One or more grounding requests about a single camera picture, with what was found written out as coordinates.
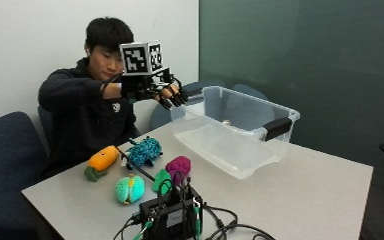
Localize the person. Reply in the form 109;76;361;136
37;17;142;181

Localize black cable with plug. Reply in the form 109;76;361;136
201;203;240;232

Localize orange carrot plush toy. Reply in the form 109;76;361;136
82;145;121;183

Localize teal and yellow plush toy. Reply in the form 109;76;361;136
113;173;146;205

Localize blue spotted plush toy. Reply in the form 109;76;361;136
124;135;164;170

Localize clear plastic storage bin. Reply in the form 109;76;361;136
169;85;301;180

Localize white cube with black markers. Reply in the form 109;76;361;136
118;40;165;77

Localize magenta plush vegetable green leaves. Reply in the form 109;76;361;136
150;155;192;194

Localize green cable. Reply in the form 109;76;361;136
130;219;154;240

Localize large blue fabric chair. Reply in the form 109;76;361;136
0;111;51;240

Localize black looped cable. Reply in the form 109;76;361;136
204;223;277;240

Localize black glove cable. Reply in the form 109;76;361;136
98;73;157;183

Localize black electronics box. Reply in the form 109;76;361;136
137;188;205;240

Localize blue chair with rounded back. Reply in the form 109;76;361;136
230;83;269;102
149;79;226;131

